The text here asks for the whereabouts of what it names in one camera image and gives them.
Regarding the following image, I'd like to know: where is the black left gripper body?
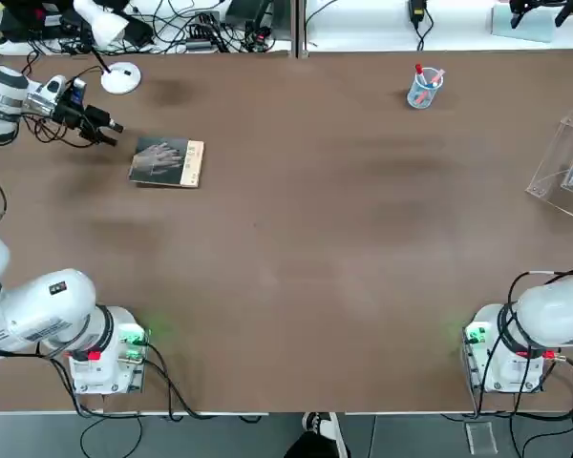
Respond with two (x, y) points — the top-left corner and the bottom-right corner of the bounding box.
(53, 93), (112, 142)

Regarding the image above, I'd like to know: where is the dark hand-photo cover book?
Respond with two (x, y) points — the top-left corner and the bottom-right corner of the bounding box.
(127, 136), (205, 189)

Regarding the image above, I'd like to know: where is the clear acrylic storage rack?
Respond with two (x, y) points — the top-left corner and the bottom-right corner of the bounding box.
(524, 98), (573, 219)

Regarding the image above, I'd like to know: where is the teal sheet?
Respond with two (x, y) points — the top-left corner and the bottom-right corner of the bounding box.
(490, 4), (555, 44)

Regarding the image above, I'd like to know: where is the white desk lamp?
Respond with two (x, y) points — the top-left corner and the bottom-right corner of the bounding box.
(73, 0), (143, 95)

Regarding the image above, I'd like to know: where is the black power adapter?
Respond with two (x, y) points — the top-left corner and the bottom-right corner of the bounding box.
(408, 0), (429, 26)

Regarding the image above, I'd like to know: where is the black equipment box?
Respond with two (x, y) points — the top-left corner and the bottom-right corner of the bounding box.
(0, 0), (80, 45)

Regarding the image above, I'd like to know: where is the orange pen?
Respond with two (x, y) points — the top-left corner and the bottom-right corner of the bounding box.
(417, 70), (447, 106)

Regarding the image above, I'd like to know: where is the black multi-port power strip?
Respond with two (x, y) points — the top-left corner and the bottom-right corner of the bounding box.
(184, 10), (222, 52)

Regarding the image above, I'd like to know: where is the clear plastic pen cup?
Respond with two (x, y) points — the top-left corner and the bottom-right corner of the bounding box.
(406, 67), (445, 110)

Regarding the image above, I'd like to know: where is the person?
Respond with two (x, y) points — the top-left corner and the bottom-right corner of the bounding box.
(284, 410), (350, 458)

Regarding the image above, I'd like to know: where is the clear floor plate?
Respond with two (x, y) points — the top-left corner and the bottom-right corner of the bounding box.
(464, 421), (499, 455)

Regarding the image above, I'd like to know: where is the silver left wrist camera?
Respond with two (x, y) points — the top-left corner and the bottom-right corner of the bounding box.
(45, 74), (87, 109)

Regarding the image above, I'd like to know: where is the aluminium frame post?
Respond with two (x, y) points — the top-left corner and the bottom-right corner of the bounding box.
(288, 0), (309, 59)

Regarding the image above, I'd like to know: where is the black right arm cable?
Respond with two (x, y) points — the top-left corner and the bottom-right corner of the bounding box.
(486, 266), (573, 354)

